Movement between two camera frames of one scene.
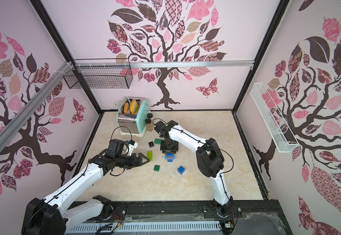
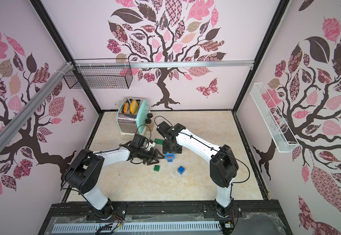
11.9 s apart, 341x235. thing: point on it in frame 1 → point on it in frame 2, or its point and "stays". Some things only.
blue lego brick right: x=181 y=170 stays
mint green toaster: x=132 y=115 stays
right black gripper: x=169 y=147 stays
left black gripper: x=133 y=160 → x=151 y=155
